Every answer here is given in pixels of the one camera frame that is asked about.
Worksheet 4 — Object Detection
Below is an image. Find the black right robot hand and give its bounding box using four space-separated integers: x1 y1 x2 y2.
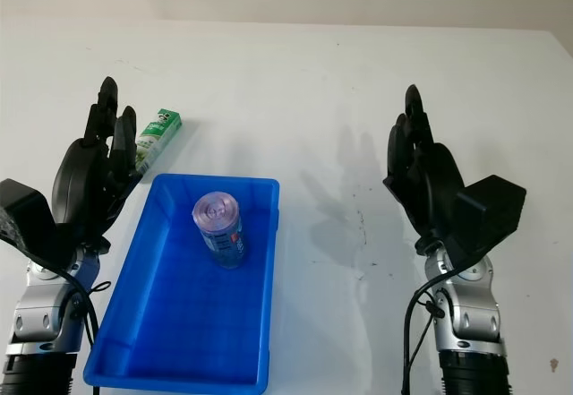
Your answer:
382 84 469 246

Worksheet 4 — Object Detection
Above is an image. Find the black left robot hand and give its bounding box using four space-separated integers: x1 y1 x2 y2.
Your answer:
51 76 138 244

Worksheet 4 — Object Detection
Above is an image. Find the green white toothpaste box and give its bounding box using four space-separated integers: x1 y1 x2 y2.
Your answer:
133 107 185 177

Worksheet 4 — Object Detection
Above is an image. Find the blue plastic tray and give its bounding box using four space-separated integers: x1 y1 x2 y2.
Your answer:
83 173 282 391

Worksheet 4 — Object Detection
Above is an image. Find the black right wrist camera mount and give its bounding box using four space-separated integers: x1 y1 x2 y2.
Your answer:
444 174 527 271

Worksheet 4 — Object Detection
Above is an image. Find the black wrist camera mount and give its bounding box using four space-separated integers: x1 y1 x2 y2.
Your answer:
0 178 112 276
444 174 527 271

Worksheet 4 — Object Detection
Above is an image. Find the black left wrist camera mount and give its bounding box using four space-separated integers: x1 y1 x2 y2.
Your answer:
0 178 112 276

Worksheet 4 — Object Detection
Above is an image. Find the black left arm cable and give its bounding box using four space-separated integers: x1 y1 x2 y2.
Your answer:
42 258 113 390

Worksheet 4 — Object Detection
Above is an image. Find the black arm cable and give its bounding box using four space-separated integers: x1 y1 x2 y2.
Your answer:
399 251 454 395
42 258 113 390

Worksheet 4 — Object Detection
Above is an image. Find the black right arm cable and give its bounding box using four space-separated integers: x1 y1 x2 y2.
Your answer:
399 251 454 395

